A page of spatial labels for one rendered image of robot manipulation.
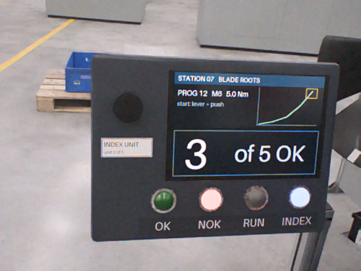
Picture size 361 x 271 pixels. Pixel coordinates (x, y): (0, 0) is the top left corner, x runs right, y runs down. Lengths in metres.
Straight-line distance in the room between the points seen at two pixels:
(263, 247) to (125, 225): 1.82
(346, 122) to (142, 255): 1.27
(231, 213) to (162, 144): 0.11
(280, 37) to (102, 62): 6.26
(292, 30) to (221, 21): 1.10
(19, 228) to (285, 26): 5.24
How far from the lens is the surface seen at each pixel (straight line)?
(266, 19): 6.52
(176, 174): 0.42
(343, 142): 1.09
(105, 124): 0.40
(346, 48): 1.33
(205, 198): 0.43
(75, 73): 3.64
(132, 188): 0.42
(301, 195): 0.46
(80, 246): 2.11
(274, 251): 2.21
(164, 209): 0.42
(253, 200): 0.44
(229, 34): 6.47
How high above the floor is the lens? 1.35
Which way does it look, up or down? 24 degrees down
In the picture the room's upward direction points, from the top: 5 degrees clockwise
